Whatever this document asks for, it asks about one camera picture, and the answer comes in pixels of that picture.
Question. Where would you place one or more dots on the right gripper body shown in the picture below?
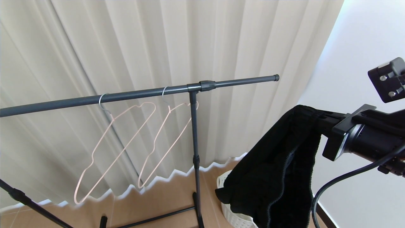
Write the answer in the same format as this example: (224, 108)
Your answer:
(370, 139)

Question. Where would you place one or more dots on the black shorts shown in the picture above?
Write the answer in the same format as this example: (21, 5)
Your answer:
(275, 164)

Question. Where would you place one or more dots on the pink clothes hanger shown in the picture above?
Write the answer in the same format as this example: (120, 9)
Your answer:
(126, 146)
(164, 155)

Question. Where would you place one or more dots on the white laundry basket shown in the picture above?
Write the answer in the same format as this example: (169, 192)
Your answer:
(235, 218)

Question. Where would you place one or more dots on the black clothes rack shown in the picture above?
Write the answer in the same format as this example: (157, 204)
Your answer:
(142, 92)

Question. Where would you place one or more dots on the beige curtain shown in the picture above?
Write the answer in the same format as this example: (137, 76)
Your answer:
(158, 41)

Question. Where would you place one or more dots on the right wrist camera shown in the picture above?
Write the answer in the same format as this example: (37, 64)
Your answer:
(390, 80)

